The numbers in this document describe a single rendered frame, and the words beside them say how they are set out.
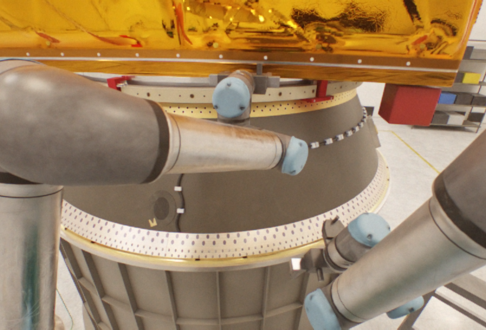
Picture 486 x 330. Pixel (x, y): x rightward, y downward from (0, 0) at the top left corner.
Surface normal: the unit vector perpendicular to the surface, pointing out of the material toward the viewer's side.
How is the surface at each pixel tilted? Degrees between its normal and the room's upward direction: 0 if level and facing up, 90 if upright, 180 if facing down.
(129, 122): 57
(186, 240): 43
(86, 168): 107
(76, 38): 135
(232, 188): 62
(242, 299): 90
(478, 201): 81
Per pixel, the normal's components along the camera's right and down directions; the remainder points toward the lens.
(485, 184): -0.90, -0.18
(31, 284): 0.74, 0.31
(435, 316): 0.01, -0.89
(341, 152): 0.57, -0.09
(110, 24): -0.09, 0.41
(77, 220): -0.31, -0.37
